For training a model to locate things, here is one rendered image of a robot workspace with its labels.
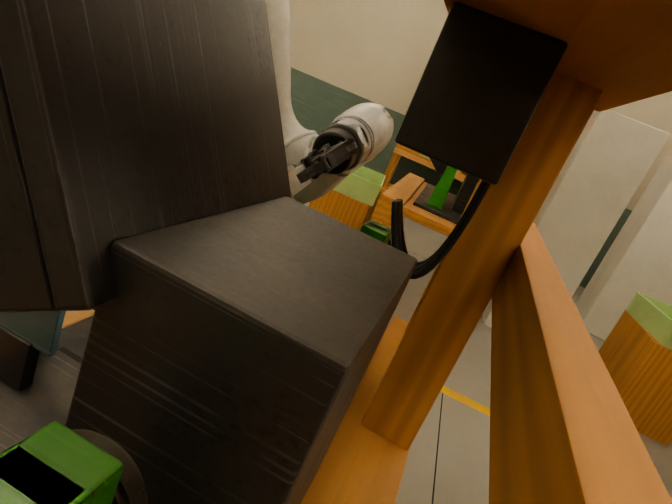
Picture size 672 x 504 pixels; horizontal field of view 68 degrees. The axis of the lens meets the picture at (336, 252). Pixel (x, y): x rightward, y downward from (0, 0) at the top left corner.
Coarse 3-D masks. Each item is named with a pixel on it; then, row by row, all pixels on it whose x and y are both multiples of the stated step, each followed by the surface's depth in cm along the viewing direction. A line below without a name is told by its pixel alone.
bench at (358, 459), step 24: (384, 336) 121; (384, 360) 110; (360, 384) 97; (360, 408) 90; (336, 432) 81; (360, 432) 84; (336, 456) 76; (360, 456) 78; (384, 456) 80; (336, 480) 72; (360, 480) 74; (384, 480) 75
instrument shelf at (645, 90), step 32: (448, 0) 51; (480, 0) 46; (512, 0) 42; (544, 0) 38; (576, 0) 35; (608, 0) 33; (640, 0) 31; (544, 32) 48; (576, 32) 43; (608, 32) 40; (640, 32) 37; (576, 64) 56; (608, 64) 50; (640, 64) 45; (608, 96) 67; (640, 96) 59
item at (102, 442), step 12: (84, 432) 29; (96, 432) 29; (96, 444) 28; (108, 444) 29; (120, 456) 28; (132, 468) 28; (120, 480) 28; (132, 480) 28; (120, 492) 28; (132, 492) 28; (144, 492) 29
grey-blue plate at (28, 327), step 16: (0, 320) 61; (16, 320) 60; (32, 320) 60; (48, 320) 59; (0, 336) 61; (16, 336) 61; (32, 336) 60; (48, 336) 59; (0, 352) 62; (16, 352) 61; (32, 352) 61; (48, 352) 60; (0, 368) 62; (16, 368) 61; (32, 368) 62; (16, 384) 62
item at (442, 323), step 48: (576, 96) 65; (528, 144) 68; (528, 192) 70; (480, 240) 73; (432, 288) 77; (480, 288) 74; (432, 336) 78; (384, 384) 82; (432, 384) 80; (384, 432) 84
